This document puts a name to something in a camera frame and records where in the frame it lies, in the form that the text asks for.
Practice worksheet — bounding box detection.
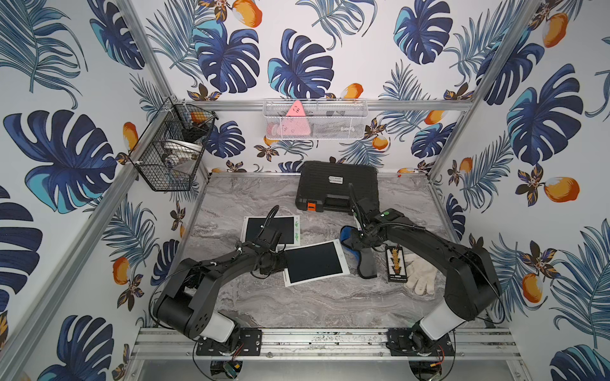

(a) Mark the pink triangular card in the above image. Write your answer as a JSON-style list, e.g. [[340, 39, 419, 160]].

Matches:
[[278, 100, 312, 137]]

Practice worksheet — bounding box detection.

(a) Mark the black wire basket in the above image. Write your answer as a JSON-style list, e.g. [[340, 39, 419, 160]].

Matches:
[[128, 98, 219, 192]]

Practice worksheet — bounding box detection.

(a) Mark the white drawing tablet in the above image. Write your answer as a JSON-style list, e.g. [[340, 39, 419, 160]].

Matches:
[[283, 239, 350, 287], [241, 215, 301, 248]]

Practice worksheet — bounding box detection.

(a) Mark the white knitted glove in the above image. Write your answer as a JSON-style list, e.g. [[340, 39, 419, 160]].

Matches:
[[404, 253, 438, 296]]

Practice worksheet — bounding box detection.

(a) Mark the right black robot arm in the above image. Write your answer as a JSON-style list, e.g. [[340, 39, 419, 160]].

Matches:
[[340, 185, 501, 357]]

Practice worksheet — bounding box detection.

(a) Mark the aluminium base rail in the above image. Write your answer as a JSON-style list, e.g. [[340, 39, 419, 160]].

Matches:
[[131, 328, 521, 361]]

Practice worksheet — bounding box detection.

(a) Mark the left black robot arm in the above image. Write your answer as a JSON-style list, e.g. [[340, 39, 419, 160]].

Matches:
[[152, 205, 288, 354]]

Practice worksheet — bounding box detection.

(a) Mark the blue grey microfibre cloth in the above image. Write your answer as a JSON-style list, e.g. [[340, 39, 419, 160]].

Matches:
[[339, 225, 377, 279]]

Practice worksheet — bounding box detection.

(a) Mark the black plastic tool case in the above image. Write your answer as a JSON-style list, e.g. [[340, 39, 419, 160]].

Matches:
[[295, 161, 380, 213]]

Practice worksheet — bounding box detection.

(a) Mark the white mesh wall basket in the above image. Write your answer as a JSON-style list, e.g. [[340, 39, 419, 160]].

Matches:
[[262, 98, 369, 141]]

